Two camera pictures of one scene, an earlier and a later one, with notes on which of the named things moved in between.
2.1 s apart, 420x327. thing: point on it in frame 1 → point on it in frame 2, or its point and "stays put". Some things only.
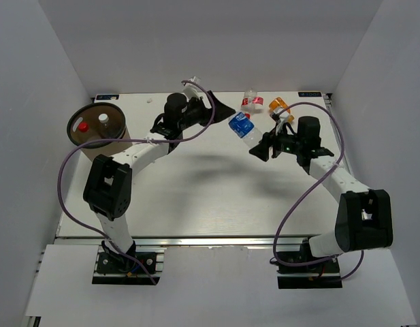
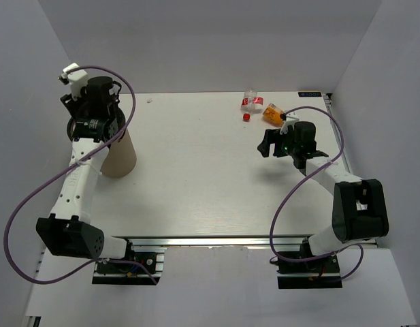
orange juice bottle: x=278 y=105 → x=272 y=114
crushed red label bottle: x=252 y=102 stays put
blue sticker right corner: x=310 y=94 stays put
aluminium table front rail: x=202 y=241 stays put
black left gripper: x=206 y=113 → x=73 y=105
